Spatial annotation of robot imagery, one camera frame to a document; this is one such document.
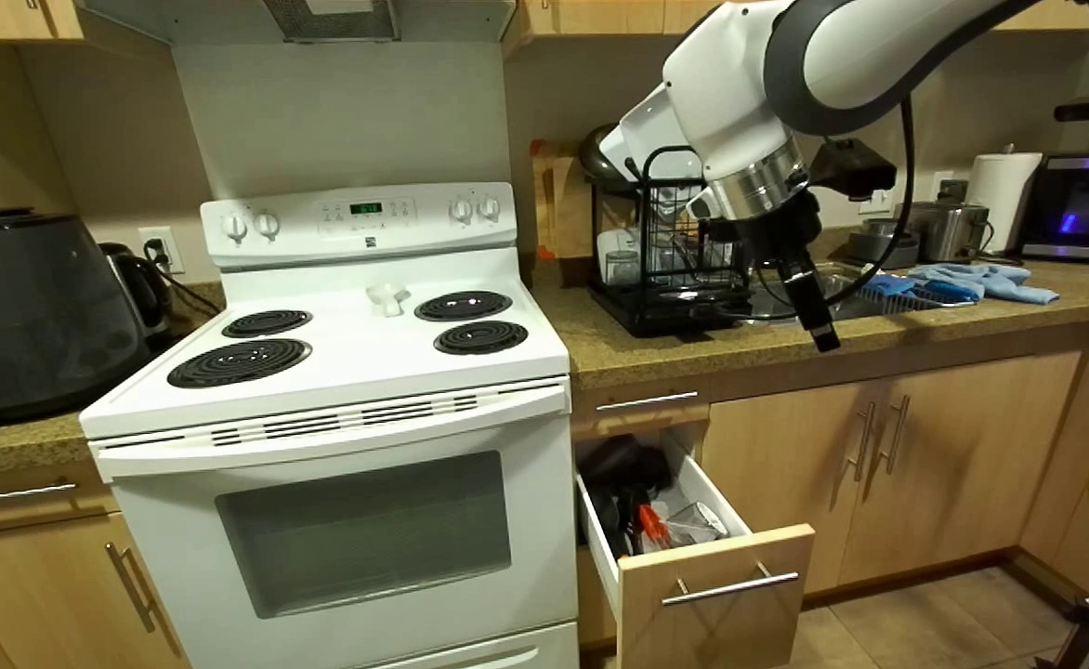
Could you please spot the black toaster oven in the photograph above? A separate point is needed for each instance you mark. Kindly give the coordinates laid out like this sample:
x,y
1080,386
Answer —
x,y
1083,205

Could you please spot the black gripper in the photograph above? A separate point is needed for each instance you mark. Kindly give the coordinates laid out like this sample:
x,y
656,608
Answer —
x,y
779,235

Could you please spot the steel container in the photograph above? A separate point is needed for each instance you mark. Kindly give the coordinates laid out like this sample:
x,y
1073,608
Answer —
x,y
951,227

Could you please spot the black electric kettle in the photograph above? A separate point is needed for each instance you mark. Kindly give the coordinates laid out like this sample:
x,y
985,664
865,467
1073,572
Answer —
x,y
137,292

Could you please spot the stainless steel sink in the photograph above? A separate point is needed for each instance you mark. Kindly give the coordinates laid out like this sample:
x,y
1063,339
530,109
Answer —
x,y
769,302

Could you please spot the white paper towel roll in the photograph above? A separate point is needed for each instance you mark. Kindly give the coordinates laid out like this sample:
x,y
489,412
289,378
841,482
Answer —
x,y
1007,197

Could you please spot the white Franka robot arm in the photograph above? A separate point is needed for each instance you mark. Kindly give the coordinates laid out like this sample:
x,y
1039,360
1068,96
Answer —
x,y
713,88

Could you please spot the black kitchen utensil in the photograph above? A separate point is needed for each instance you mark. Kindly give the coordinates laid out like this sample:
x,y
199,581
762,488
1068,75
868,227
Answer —
x,y
622,478

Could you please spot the wooden corner cabinet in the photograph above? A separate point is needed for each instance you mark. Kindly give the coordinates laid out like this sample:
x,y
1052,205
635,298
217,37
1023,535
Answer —
x,y
1074,421

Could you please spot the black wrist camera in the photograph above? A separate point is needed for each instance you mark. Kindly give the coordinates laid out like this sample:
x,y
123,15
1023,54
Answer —
x,y
853,167

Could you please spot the wooden upper cabinet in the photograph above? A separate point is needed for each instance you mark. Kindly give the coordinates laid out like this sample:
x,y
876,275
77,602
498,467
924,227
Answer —
x,y
9,15
591,15

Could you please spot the steel pot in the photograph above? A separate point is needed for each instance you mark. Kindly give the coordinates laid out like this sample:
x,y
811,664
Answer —
x,y
889,248

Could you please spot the white electric stove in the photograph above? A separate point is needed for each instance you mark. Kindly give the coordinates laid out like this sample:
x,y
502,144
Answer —
x,y
358,373

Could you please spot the small glass shaker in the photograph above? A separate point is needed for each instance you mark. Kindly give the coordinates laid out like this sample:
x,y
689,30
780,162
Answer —
x,y
386,298

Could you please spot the white square plate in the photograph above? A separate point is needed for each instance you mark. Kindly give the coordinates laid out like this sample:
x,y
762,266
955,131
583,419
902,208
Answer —
x,y
617,155

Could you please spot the blue cloth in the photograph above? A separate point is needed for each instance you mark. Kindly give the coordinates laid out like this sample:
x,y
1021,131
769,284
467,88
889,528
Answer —
x,y
962,284

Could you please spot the wooden cabinet door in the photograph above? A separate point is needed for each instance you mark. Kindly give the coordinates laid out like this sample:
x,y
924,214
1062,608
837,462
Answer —
x,y
779,457
975,457

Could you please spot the wooden drawer with utensils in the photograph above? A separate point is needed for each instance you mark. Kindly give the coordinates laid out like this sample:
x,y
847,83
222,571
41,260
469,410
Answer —
x,y
713,597

